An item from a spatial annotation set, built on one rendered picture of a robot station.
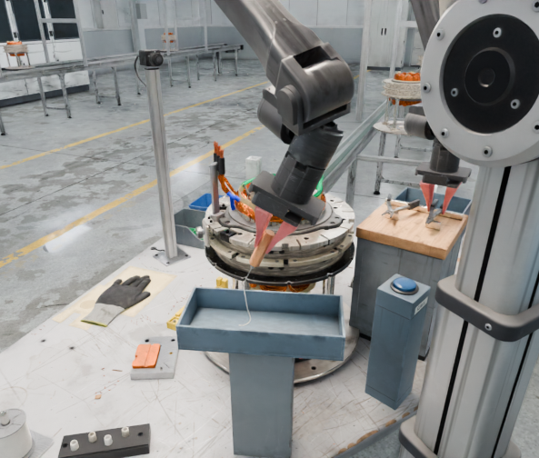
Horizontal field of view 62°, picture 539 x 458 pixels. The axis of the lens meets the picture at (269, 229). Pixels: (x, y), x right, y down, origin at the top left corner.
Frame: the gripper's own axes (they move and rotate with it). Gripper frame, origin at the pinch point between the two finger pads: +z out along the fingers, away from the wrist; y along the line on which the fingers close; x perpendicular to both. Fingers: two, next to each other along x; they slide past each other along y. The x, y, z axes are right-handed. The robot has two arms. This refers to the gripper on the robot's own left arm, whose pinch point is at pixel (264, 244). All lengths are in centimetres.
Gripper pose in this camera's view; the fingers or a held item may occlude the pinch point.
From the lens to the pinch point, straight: 65.8
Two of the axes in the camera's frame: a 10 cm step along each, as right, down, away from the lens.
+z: -4.0, 8.0, 4.6
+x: -2.6, 3.8, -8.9
